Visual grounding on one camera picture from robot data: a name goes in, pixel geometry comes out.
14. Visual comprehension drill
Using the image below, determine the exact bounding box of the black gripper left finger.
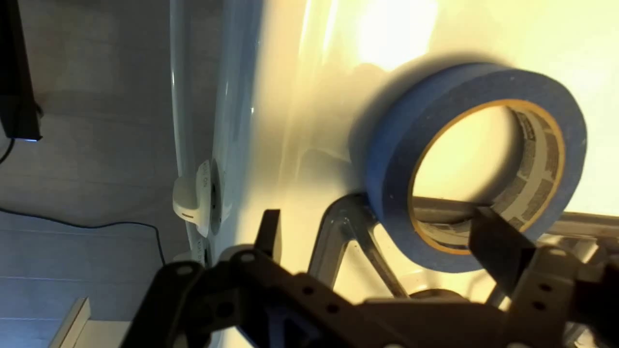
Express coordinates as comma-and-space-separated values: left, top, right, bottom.
253, 209, 280, 259

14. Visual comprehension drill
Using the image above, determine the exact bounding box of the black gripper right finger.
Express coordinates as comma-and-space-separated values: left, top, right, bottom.
468, 207, 535, 296

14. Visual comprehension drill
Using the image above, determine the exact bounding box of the blue tape roll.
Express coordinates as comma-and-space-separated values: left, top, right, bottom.
363, 64, 586, 273

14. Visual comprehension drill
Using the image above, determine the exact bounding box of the silver drawer knob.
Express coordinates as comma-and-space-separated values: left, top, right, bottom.
172, 161, 220, 238

